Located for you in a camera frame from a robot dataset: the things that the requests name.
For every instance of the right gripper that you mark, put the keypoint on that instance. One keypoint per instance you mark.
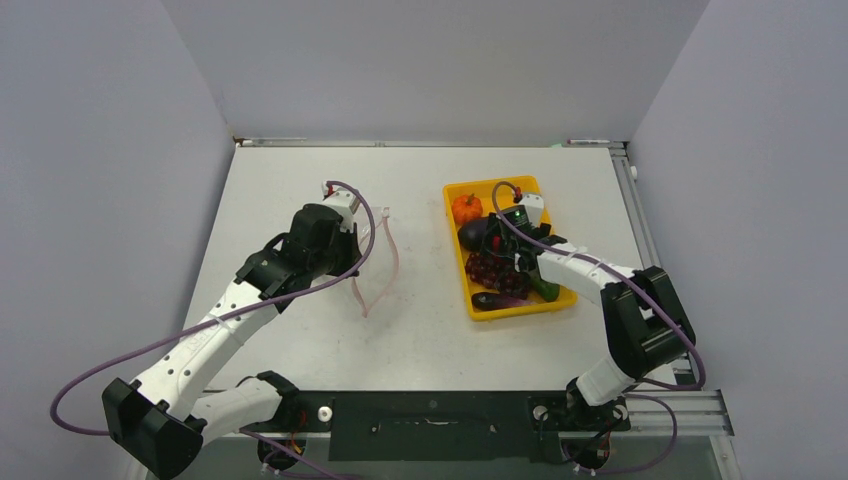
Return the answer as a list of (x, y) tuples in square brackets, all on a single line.
[(494, 231)]

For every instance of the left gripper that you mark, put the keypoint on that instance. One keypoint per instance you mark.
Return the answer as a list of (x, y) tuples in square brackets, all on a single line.
[(353, 253)]

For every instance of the yellow plastic tray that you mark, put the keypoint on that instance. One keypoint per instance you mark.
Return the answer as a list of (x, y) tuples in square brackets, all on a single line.
[(505, 197)]

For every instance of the clear zip top bag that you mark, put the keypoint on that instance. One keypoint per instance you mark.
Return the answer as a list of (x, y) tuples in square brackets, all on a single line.
[(380, 271)]

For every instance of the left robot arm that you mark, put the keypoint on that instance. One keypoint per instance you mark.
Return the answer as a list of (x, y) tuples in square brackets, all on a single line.
[(163, 418)]

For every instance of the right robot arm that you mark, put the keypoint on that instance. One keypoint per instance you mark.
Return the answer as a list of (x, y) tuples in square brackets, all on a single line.
[(645, 325)]

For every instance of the purple toy eggplant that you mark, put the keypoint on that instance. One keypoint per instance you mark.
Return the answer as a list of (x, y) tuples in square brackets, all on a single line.
[(472, 236)]

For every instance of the dark red toy grapes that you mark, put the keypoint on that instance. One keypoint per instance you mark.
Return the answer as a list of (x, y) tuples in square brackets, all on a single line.
[(498, 274)]

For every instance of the orange toy pumpkin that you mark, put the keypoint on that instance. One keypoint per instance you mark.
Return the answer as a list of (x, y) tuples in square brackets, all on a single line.
[(466, 208)]

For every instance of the green red toy mango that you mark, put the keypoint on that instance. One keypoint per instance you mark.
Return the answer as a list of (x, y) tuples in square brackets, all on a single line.
[(547, 291)]

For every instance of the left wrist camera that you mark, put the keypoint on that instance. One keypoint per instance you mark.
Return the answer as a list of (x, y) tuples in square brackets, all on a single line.
[(343, 202)]

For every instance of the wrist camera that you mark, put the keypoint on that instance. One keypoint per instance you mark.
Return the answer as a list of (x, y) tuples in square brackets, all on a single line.
[(534, 206), (343, 202)]

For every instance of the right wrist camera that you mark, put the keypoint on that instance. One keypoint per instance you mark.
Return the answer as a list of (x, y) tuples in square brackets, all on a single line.
[(534, 206)]

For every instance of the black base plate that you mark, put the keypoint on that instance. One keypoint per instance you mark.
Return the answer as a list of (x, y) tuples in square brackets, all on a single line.
[(446, 425)]

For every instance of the aluminium frame rail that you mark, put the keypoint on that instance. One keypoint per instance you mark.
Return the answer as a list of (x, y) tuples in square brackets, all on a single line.
[(431, 343)]

